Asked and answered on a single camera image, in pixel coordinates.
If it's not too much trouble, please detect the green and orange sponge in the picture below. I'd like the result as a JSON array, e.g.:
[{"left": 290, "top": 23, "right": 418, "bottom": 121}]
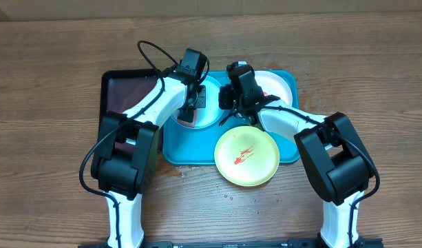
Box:
[{"left": 177, "top": 110, "right": 197, "bottom": 127}]

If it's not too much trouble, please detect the teal serving tray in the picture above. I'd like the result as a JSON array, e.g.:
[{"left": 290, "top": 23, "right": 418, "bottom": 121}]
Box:
[{"left": 162, "top": 70, "right": 299, "bottom": 165}]

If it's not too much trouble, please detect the light blue plate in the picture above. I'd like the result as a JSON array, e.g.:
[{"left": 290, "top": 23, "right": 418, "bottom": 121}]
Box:
[{"left": 170, "top": 74, "right": 223, "bottom": 129}]

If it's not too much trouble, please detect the white plate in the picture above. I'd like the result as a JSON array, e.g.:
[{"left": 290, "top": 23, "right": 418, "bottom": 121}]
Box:
[{"left": 255, "top": 71, "right": 293, "bottom": 105}]

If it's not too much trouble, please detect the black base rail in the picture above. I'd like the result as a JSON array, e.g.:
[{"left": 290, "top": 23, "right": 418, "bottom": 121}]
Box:
[{"left": 78, "top": 237, "right": 384, "bottom": 248}]

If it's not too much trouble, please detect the black rectangular tray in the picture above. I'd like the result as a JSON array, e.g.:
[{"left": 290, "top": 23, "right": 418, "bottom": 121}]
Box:
[{"left": 98, "top": 68, "right": 164, "bottom": 156}]

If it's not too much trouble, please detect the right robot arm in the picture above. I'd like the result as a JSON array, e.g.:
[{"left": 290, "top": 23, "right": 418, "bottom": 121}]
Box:
[{"left": 218, "top": 61, "right": 383, "bottom": 247}]

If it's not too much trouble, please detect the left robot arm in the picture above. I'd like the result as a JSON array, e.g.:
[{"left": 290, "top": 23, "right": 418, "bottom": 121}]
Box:
[{"left": 91, "top": 49, "right": 209, "bottom": 247}]

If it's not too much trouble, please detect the yellow green plate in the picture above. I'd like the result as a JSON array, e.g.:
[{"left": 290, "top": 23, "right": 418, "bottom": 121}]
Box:
[{"left": 214, "top": 126, "right": 279, "bottom": 187}]

